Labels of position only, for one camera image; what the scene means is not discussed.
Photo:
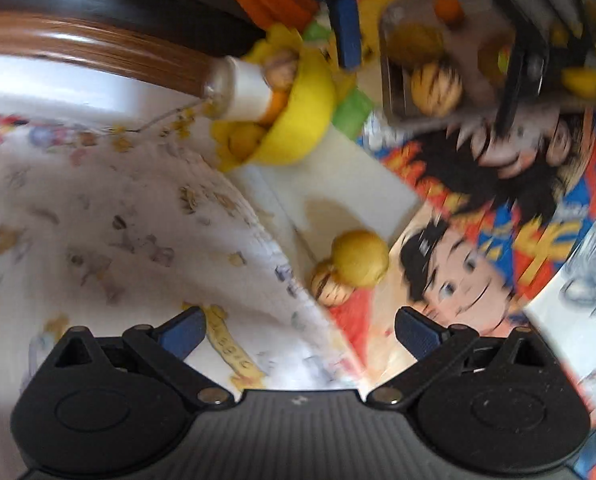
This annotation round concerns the brown kiwi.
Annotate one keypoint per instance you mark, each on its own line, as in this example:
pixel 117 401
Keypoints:
pixel 416 42

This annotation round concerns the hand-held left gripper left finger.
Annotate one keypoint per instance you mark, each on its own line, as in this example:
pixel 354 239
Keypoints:
pixel 182 332

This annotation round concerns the small orange fruit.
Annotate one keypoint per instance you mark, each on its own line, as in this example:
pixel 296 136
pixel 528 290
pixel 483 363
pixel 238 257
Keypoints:
pixel 276 105

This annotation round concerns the small orange kumquat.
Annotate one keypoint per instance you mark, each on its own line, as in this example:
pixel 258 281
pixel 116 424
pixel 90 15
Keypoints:
pixel 448 8

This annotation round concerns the dark chair back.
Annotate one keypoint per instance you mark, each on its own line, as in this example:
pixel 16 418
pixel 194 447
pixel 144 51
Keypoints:
pixel 128 0

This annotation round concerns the large striped pepino melon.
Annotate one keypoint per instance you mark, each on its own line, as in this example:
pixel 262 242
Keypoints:
pixel 436 87

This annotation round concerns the pale yellow fruit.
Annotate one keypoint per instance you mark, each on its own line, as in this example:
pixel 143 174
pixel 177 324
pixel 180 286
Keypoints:
pixel 246 140

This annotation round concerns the yellow-green round fruit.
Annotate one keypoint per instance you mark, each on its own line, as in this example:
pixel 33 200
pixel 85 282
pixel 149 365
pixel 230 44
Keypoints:
pixel 360 257
pixel 492 57

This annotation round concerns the clear plastic container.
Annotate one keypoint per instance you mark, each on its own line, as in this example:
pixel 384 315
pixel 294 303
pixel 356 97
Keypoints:
pixel 397 90

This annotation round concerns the brown wooden chair frame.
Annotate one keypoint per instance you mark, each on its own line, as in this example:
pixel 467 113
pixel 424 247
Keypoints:
pixel 93 50

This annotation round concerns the white bottle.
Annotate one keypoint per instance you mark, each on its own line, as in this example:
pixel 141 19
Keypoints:
pixel 243 92

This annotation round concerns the yellow plastic bowl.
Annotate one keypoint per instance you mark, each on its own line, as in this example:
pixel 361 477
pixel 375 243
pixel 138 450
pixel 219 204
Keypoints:
pixel 303 120

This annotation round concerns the colourful cartoon table mat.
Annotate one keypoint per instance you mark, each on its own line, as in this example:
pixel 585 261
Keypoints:
pixel 477 210

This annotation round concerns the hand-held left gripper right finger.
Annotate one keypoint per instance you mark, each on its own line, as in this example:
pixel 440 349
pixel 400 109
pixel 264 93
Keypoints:
pixel 418 335

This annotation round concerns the white cartoon printed cloth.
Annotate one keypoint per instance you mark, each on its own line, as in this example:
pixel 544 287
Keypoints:
pixel 103 235

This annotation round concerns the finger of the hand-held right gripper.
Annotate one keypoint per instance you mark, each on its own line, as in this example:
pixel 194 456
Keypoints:
pixel 522 77
pixel 348 30

